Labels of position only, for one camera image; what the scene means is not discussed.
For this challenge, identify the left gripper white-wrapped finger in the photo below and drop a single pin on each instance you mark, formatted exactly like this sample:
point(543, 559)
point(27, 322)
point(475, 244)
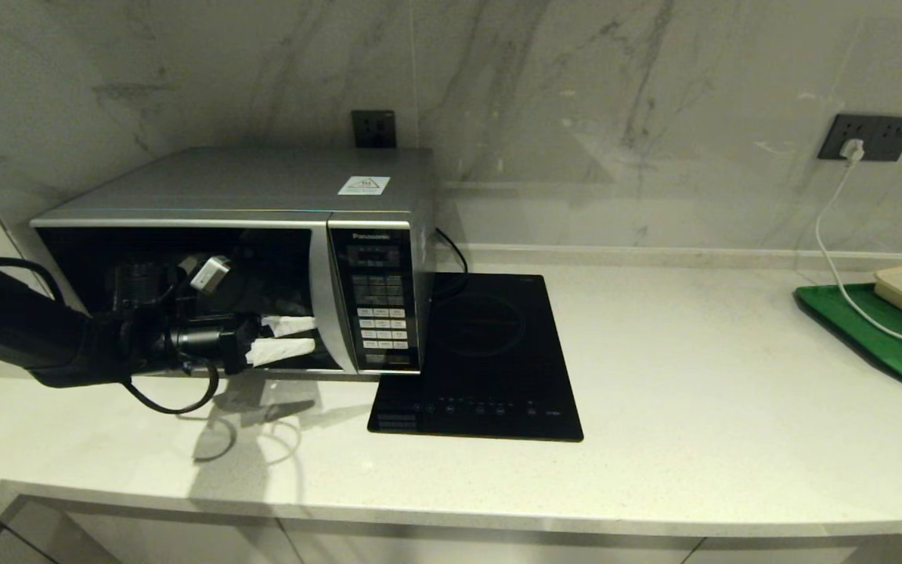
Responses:
point(290, 325)
point(283, 351)

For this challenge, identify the white power plug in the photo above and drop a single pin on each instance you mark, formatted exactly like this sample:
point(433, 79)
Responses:
point(853, 150)

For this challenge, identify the wide dark wall socket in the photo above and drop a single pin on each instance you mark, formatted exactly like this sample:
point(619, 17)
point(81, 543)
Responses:
point(889, 138)

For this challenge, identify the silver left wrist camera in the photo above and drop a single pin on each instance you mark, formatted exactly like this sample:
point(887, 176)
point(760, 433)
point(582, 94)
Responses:
point(210, 272)

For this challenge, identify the silver Panasonic microwave oven body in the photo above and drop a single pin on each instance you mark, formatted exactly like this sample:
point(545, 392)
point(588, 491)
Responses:
point(263, 180)

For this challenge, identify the black glass microwave door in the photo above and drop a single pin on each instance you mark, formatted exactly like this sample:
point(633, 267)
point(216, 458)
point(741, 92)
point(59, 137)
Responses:
point(327, 313)

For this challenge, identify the grey cabinet under counter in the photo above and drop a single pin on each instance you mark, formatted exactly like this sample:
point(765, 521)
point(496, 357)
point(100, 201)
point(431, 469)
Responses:
point(420, 548)

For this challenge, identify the small dark wall socket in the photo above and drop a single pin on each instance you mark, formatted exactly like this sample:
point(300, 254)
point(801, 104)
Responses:
point(373, 129)

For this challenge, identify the black induction cooktop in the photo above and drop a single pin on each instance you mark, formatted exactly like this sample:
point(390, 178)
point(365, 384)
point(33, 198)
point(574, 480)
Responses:
point(498, 345)

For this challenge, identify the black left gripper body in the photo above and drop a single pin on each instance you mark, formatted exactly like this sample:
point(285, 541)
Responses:
point(216, 342)

